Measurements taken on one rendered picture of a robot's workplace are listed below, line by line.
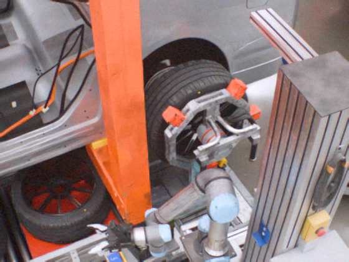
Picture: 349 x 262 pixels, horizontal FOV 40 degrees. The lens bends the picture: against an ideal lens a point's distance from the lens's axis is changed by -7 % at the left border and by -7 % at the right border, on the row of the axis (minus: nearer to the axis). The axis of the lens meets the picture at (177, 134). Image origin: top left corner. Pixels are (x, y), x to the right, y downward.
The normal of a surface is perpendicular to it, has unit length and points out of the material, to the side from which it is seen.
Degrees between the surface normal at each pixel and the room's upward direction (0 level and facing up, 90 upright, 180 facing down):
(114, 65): 90
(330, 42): 0
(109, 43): 90
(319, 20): 0
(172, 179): 0
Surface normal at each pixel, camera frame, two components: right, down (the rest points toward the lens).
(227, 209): 0.16, 0.65
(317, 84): 0.00, -0.69
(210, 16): 0.47, 0.65
